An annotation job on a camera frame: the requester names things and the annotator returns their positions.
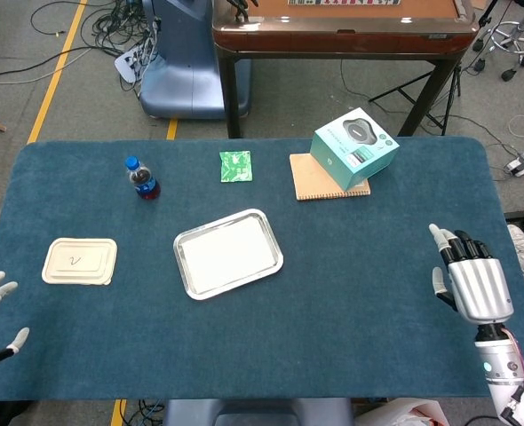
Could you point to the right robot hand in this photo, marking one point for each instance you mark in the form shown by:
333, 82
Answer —
481, 288

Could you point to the white paper sheet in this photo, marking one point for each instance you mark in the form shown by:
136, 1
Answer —
228, 255

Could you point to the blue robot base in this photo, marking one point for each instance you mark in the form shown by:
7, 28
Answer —
177, 75

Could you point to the silver metal tray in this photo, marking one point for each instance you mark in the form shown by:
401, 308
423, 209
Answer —
177, 255

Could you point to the white shoe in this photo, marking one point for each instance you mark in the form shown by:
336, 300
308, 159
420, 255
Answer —
521, 248

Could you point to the white plastic bag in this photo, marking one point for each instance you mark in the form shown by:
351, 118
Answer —
399, 415

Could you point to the teal product box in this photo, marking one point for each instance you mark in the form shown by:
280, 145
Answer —
355, 146

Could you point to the kraft spiral notebook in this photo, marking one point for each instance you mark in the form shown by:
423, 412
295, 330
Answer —
308, 182

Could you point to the black tripod stand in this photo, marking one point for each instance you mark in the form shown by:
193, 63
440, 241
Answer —
458, 84

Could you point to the cola bottle blue cap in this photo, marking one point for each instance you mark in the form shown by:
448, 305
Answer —
144, 182

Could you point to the blue felt table cover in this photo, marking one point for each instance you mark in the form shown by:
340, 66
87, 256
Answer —
262, 346

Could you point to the chrome stool base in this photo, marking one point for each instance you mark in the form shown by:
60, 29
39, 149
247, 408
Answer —
515, 33

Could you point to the grey-blue robot torso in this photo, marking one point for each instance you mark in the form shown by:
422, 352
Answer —
253, 415

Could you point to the green snack packet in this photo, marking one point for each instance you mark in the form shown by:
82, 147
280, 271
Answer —
235, 166

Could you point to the brown mahjong table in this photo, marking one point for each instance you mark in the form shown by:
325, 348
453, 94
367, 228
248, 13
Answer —
342, 42

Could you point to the white socket panel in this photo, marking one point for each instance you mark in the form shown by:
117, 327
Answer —
124, 66

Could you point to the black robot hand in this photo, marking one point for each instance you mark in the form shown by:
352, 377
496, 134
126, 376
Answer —
240, 6

